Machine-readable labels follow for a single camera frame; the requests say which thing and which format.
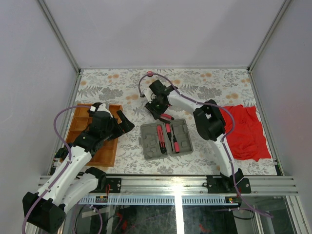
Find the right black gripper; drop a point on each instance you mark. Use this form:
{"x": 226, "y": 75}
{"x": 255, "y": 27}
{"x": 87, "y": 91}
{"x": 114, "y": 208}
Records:
{"x": 155, "y": 113}

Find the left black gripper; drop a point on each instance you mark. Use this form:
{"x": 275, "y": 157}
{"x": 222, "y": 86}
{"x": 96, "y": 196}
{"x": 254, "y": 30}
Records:
{"x": 126, "y": 126}

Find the pink black pliers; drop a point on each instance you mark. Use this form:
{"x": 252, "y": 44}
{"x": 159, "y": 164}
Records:
{"x": 166, "y": 118}

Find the grey plastic tool case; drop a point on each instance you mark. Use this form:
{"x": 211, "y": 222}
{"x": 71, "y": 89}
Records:
{"x": 150, "y": 144}

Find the small red tape measure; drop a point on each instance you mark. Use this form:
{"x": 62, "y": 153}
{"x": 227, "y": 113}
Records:
{"x": 150, "y": 73}

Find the pink black utility knife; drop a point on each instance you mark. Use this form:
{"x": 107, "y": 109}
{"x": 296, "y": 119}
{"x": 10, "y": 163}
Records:
{"x": 161, "y": 139}

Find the pink black screwdriver short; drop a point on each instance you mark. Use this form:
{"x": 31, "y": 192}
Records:
{"x": 176, "y": 145}

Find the pink black long screwdriver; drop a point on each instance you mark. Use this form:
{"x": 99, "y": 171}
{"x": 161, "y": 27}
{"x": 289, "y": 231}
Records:
{"x": 169, "y": 134}

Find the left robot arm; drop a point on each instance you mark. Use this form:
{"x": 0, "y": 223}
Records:
{"x": 48, "y": 206}

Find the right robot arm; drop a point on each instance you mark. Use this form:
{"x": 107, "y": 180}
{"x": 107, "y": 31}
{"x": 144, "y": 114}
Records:
{"x": 209, "y": 122}

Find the rolled dark sock top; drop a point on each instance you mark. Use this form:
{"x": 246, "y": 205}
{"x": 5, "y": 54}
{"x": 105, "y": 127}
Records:
{"x": 97, "y": 104}

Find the orange wooden divided tray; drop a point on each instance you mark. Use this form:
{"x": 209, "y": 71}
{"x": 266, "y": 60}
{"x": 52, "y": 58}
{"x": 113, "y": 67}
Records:
{"x": 91, "y": 133}

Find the rolled dark sock outside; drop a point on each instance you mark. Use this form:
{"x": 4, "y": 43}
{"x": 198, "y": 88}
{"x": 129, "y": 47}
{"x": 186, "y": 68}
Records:
{"x": 61, "y": 153}

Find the red cloth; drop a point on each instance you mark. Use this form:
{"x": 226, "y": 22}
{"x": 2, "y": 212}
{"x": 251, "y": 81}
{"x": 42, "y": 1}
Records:
{"x": 247, "y": 140}

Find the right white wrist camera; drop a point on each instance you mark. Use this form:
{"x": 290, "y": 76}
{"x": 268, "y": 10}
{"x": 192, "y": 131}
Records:
{"x": 147, "y": 93}

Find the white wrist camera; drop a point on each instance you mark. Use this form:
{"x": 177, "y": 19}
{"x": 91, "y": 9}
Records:
{"x": 102, "y": 107}
{"x": 147, "y": 93}

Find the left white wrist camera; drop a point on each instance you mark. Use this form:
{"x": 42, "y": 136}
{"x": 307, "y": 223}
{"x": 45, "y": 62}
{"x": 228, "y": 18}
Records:
{"x": 102, "y": 107}

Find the aluminium front rail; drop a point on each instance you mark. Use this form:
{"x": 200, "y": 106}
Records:
{"x": 191, "y": 190}

